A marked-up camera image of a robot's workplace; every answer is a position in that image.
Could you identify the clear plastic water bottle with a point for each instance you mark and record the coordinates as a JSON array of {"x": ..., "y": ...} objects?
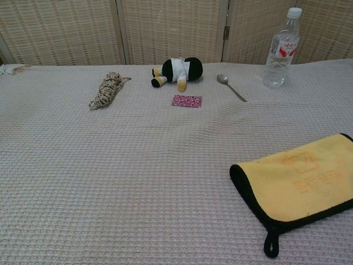
[{"x": 278, "y": 63}]

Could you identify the black and yellow cloth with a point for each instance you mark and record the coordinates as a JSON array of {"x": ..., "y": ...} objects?
[{"x": 298, "y": 182}]

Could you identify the pink patterned card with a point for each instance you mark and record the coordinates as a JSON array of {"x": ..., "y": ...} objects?
[{"x": 187, "y": 101}]

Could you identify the metal spoon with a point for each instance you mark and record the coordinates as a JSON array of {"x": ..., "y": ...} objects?
[{"x": 222, "y": 78}]

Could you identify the light woven fringed tablecloth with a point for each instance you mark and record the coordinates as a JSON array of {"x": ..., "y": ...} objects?
[{"x": 124, "y": 179}]

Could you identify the woven folding screen panel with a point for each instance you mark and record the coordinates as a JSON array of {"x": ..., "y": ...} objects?
[
  {"x": 173, "y": 27},
  {"x": 328, "y": 30},
  {"x": 60, "y": 30},
  {"x": 256, "y": 30}
]

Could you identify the black white plush toy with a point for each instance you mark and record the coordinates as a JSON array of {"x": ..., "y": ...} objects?
[{"x": 194, "y": 69}]

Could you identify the brass screen hinge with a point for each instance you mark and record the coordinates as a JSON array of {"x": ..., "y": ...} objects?
[{"x": 227, "y": 32}]

